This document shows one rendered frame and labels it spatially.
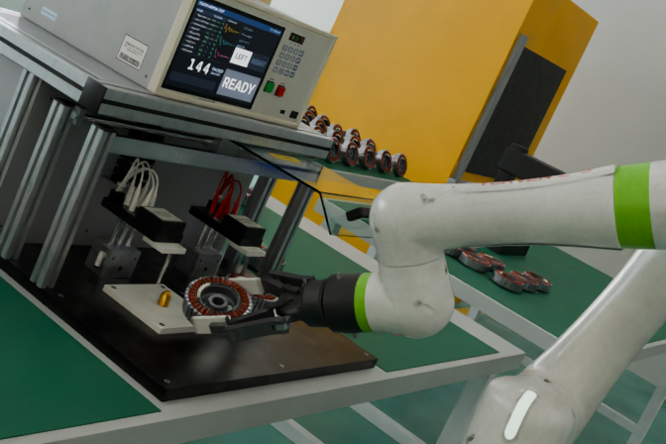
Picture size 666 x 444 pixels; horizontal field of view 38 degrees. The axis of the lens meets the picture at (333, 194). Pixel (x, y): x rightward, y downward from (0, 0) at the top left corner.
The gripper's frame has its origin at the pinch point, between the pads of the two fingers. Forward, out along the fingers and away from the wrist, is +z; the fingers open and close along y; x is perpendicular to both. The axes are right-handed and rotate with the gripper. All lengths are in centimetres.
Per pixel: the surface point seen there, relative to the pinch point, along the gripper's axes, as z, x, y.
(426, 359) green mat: -12, -47, 52
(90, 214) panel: 32.4, 11.1, 15.0
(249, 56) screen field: 1.3, 31.7, 34.5
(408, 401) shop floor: 60, -169, 193
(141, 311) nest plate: 12.9, 1.4, -3.9
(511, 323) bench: -9, -90, 131
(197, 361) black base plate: 1.5, -5.2, -8.7
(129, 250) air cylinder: 22.2, 5.9, 9.7
